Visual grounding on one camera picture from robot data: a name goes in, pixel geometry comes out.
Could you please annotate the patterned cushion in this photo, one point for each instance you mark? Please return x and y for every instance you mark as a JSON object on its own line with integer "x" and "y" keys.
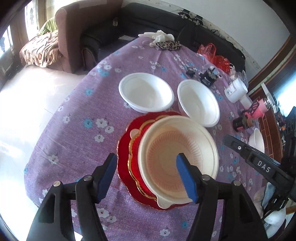
{"x": 42, "y": 50}

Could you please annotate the red gold-rimmed plate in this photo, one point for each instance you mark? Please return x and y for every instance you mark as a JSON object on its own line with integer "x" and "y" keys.
{"x": 123, "y": 153}

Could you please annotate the red plate with round sticker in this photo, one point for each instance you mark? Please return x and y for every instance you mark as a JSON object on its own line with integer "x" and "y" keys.
{"x": 136, "y": 135}

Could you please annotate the red plastic bag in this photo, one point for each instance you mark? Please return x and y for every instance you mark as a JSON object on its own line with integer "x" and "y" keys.
{"x": 209, "y": 52}

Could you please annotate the purple floral tablecloth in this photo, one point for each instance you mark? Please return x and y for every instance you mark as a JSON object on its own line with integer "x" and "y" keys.
{"x": 87, "y": 127}

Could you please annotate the black electronic device with cables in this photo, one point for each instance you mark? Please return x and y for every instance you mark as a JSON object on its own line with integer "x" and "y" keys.
{"x": 207, "y": 77}

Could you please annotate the large white bowl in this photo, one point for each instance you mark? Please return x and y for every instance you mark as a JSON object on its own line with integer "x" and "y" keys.
{"x": 197, "y": 102}

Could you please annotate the white plastic jar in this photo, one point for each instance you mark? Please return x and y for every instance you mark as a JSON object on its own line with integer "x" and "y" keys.
{"x": 235, "y": 90}

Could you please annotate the dark wooden cabinet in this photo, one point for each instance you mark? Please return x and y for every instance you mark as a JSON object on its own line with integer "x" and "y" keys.
{"x": 272, "y": 77}

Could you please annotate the small white cup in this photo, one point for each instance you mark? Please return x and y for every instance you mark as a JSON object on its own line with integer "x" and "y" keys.
{"x": 256, "y": 140}

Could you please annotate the small white bowl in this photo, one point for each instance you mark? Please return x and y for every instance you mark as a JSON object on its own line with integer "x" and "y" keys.
{"x": 146, "y": 93}

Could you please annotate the leopard print cloth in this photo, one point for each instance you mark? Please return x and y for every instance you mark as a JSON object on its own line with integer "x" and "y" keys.
{"x": 168, "y": 45}

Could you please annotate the beige bowl with tab handle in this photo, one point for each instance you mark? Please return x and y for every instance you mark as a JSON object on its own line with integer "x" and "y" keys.
{"x": 156, "y": 153}

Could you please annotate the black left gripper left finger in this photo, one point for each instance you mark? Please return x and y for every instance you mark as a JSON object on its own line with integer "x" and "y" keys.
{"x": 53, "y": 220}

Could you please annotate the pink bottle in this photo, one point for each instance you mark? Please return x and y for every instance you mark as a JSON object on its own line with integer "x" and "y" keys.
{"x": 257, "y": 109}

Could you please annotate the white glove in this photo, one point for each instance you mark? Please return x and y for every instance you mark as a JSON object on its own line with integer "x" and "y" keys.
{"x": 157, "y": 37}

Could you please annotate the brown armchair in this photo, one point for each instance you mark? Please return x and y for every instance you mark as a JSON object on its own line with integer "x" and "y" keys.
{"x": 72, "y": 20}

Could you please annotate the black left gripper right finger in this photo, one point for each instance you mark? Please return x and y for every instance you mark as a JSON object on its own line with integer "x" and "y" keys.
{"x": 240, "y": 219}

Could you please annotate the black sofa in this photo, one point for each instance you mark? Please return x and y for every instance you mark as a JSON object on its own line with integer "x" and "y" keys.
{"x": 100, "y": 40}

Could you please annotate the black handheld device DAS label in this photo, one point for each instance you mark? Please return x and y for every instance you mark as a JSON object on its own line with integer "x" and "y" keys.
{"x": 280, "y": 175}

